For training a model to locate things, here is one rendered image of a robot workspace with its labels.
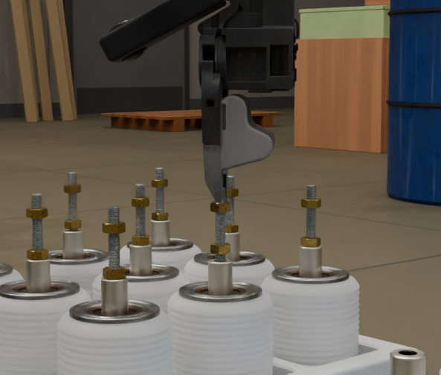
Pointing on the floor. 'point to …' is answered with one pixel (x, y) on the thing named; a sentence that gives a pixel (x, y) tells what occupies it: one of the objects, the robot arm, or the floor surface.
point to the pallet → (175, 120)
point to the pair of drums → (429, 102)
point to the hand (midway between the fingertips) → (213, 184)
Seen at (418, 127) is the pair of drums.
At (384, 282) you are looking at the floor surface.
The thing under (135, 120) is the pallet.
